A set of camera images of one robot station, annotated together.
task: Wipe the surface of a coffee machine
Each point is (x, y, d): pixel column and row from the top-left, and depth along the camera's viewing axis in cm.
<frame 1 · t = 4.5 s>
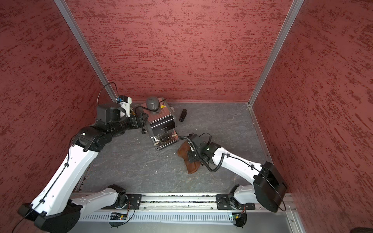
left hand: (139, 119, 68), fingers open
right hand: (190, 158, 82), fingers closed
silver coffee machine: (161, 121, 77), point 28 cm above the table
grey stapler: (183, 115, 112), point 3 cm above the table

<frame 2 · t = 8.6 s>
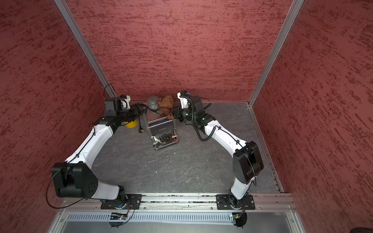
left hand: (145, 112, 82), fingers open
right hand: (167, 113, 78), fingers closed
brown cloth: (165, 103, 76), point 35 cm above the table
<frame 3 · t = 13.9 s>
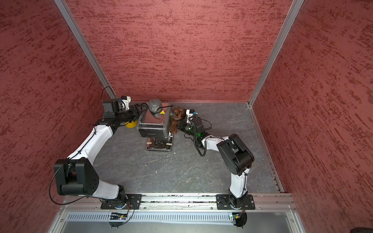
left hand: (145, 112, 83), fingers open
right hand: (172, 123, 88), fingers closed
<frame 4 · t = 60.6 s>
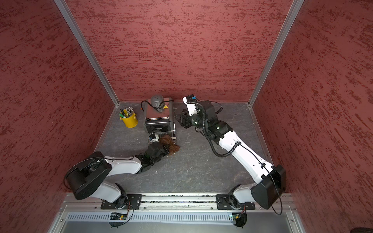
left hand: (169, 147, 90), fingers closed
right hand: (177, 118, 71), fingers open
brown cloth: (167, 140, 91), point 8 cm above the table
bundle of pencils: (129, 111, 94), point 18 cm above the table
green marker: (122, 116, 101), point 10 cm above the table
